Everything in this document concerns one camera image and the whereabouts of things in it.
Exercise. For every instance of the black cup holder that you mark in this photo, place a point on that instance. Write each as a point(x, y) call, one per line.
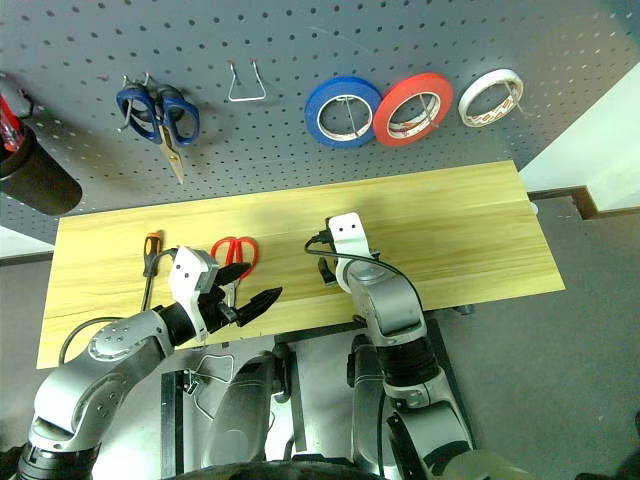
point(35, 175)

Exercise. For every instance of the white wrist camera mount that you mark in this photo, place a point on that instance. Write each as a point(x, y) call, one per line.
point(345, 230)
point(185, 272)

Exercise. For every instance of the blue tape roll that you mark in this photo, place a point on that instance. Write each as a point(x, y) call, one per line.
point(312, 107)

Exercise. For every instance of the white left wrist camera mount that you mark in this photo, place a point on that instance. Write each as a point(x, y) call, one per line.
point(185, 272)

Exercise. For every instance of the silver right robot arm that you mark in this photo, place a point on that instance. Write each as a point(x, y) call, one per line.
point(390, 300)

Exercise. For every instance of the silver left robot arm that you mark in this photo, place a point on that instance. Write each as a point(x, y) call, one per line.
point(115, 345)

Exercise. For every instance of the dark brown baseboard trim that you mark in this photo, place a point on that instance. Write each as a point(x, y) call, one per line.
point(580, 197)

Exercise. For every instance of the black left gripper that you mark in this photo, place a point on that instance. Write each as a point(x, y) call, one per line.
point(217, 310)

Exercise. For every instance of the red tape roll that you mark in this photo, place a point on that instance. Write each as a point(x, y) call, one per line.
point(387, 107)

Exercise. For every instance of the dark rounded robot body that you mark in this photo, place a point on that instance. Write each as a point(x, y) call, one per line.
point(280, 471)

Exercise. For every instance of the silver double pegboard hook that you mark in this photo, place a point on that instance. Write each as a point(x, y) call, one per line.
point(127, 107)

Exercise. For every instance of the grey robot right leg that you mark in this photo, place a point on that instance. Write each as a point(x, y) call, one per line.
point(365, 410)

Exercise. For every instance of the grey perforated pegboard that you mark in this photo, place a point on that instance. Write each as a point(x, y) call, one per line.
point(280, 45)

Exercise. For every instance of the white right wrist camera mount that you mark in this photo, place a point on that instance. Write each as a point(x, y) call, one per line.
point(345, 230)

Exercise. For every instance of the grey robot left leg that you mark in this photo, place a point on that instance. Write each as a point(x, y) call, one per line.
point(240, 410)

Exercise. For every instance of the grey robot leg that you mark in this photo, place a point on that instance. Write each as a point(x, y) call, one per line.
point(240, 410)
point(365, 410)

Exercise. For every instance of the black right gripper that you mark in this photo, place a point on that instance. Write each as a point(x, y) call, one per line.
point(326, 272)

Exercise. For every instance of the white tape roll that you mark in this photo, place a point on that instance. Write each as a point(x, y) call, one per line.
point(467, 97)

